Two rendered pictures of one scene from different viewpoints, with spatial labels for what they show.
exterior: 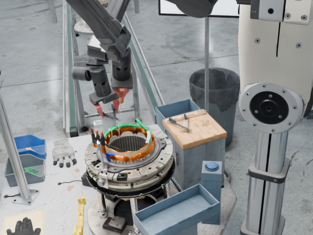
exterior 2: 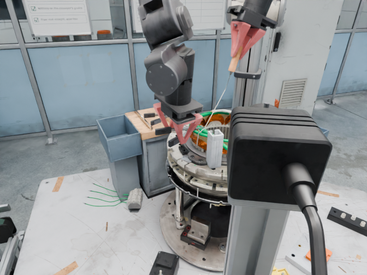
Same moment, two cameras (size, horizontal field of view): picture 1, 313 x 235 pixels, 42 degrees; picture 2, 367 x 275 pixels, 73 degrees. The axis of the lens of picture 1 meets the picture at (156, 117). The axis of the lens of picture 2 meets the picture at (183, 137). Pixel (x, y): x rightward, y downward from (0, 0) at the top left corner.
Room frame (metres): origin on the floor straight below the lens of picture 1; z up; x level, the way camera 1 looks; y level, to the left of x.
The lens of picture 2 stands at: (1.41, 0.69, 1.45)
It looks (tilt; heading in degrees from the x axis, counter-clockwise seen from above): 30 degrees down; 262
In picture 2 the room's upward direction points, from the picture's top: straight up
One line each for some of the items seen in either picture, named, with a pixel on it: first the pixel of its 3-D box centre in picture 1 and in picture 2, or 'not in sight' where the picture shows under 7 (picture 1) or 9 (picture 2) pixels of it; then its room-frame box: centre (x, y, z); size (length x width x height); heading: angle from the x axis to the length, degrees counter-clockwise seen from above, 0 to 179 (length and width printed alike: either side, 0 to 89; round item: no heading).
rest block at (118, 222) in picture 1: (117, 221); not in sight; (1.12, 0.18, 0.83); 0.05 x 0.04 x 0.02; 65
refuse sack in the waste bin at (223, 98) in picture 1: (214, 98); not in sight; (2.76, -0.46, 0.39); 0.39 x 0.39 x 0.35
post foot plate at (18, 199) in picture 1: (26, 196); not in sight; (1.34, 0.58, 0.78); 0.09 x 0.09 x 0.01; 74
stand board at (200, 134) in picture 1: (193, 127); (158, 120); (1.38, -0.15, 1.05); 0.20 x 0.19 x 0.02; 20
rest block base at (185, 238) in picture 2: (115, 192); (195, 237); (1.30, 0.19, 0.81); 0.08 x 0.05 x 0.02; 143
